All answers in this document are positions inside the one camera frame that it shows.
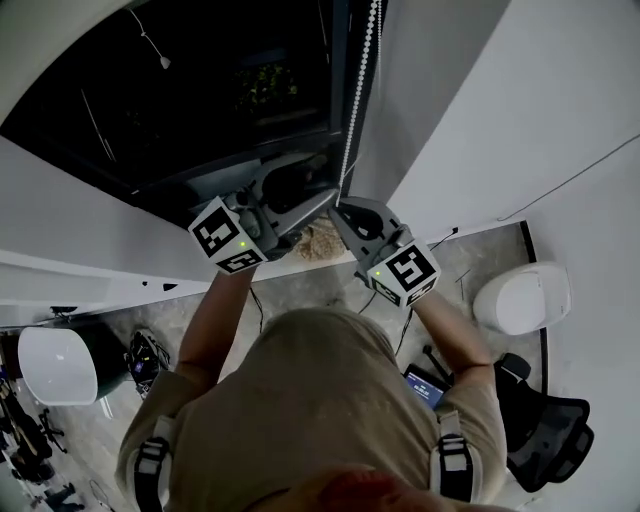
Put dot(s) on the white window sill ledge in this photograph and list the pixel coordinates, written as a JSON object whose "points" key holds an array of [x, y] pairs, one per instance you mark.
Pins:
{"points": [[75, 285]]}

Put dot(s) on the person's beige shirt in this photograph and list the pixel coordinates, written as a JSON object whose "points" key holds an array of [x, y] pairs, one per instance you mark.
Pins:
{"points": [[310, 400]]}

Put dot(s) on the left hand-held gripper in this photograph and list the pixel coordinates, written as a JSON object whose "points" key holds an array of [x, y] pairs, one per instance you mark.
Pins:
{"points": [[225, 235]]}

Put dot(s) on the black tripod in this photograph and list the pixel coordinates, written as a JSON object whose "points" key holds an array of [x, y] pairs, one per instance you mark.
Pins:
{"points": [[437, 362]]}

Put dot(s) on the white rounded shell chair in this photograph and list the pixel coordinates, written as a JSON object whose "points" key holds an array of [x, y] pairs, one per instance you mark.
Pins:
{"points": [[525, 297]]}

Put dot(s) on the person's right forearm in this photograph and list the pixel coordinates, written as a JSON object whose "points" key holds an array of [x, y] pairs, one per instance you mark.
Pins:
{"points": [[450, 330]]}

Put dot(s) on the beige woven basket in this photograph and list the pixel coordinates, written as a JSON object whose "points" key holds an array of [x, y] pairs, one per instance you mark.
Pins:
{"points": [[320, 245]]}

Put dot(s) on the black tablet with lit screen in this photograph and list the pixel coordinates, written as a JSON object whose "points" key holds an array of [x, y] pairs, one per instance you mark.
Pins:
{"points": [[424, 385]]}

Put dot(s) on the dark glass window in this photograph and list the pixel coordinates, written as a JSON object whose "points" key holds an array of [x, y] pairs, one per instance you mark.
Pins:
{"points": [[200, 100]]}

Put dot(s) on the black wheeled office chair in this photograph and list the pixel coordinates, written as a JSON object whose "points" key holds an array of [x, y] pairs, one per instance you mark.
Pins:
{"points": [[30, 435]]}

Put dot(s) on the person's left forearm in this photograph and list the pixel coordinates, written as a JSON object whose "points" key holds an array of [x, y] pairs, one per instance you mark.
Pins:
{"points": [[215, 320]]}

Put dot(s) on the white chair with dark base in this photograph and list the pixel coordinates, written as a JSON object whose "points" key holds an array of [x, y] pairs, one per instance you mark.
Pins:
{"points": [[57, 365]]}

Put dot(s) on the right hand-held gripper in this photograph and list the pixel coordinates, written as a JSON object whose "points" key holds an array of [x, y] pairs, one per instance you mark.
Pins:
{"points": [[405, 272]]}

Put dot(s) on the black mesh office chair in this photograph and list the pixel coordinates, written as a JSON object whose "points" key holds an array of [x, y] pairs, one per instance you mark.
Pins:
{"points": [[550, 430]]}

